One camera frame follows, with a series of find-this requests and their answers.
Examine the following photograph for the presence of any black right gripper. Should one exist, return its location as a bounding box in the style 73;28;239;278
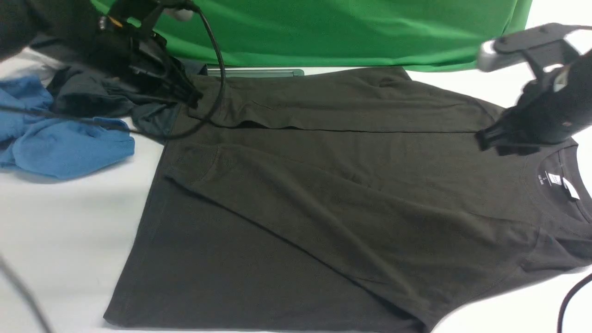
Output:
475;51;592;156

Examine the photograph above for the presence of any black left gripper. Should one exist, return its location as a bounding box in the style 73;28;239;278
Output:
90;18;203;107

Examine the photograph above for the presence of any gray long-sleeve top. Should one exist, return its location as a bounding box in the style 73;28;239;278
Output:
104;67;591;333

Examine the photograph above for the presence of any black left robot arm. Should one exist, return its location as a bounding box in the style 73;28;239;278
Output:
1;0;203;107

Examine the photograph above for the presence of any dark teal crumpled shirt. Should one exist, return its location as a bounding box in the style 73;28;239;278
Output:
47;66;221;143

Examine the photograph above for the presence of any blue crumpled shirt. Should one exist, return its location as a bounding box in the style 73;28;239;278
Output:
0;76;136;180

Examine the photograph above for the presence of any green backdrop cloth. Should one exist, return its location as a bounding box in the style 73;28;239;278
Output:
90;0;534;73

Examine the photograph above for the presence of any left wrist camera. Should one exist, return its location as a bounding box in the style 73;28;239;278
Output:
107;0;200;37

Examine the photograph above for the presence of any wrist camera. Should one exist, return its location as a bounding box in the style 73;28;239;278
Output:
107;0;200;37
476;23;591;78

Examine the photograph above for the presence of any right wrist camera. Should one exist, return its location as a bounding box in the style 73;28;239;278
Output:
476;23;591;78

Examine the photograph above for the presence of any metal table cable hatch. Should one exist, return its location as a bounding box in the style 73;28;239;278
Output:
225;69;305;78

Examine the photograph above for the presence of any black left camera cable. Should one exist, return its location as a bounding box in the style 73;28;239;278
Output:
0;2;227;141

